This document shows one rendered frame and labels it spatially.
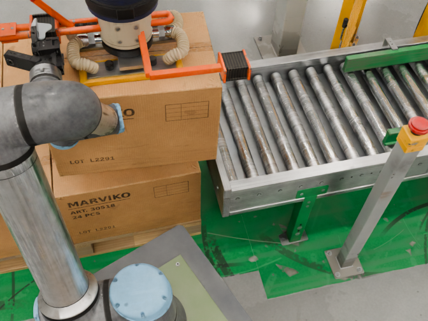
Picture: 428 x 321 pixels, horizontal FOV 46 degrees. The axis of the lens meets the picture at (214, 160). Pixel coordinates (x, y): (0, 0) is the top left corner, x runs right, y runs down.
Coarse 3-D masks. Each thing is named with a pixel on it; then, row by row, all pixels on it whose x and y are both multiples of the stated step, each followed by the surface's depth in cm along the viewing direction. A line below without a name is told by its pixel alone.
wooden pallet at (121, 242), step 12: (156, 228) 235; (168, 228) 238; (192, 228) 243; (96, 240) 231; (108, 240) 244; (120, 240) 245; (132, 240) 245; (144, 240) 245; (84, 252) 237; (96, 252) 240; (0, 264) 236; (12, 264) 236; (24, 264) 236
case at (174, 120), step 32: (192, 32) 179; (64, 64) 167; (192, 64) 169; (128, 96) 160; (160, 96) 162; (192, 96) 165; (128, 128) 172; (160, 128) 175; (192, 128) 178; (64, 160) 180; (96, 160) 184; (128, 160) 187; (160, 160) 190; (192, 160) 194
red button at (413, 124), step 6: (414, 120) 160; (420, 120) 160; (426, 120) 160; (408, 126) 160; (414, 126) 158; (420, 126) 158; (426, 126) 159; (414, 132) 159; (420, 132) 158; (426, 132) 158
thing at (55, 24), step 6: (30, 18) 155; (42, 18) 158; (48, 18) 158; (54, 18) 158; (30, 24) 154; (54, 24) 156; (30, 30) 152; (54, 30) 155; (48, 36) 154; (54, 36) 155; (60, 36) 158; (60, 42) 157
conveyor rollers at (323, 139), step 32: (416, 64) 248; (224, 96) 231; (288, 96) 232; (320, 96) 234; (384, 96) 234; (416, 96) 236; (256, 128) 220; (320, 128) 221; (352, 128) 226; (384, 128) 222; (224, 160) 210; (288, 160) 211
